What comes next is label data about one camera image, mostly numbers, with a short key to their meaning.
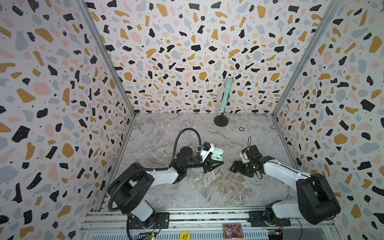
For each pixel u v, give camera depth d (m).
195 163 0.69
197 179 0.88
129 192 0.44
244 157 0.82
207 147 0.67
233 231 0.70
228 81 0.95
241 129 1.13
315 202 0.43
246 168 0.78
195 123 1.17
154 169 0.51
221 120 1.17
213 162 0.70
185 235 0.69
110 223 0.73
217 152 0.74
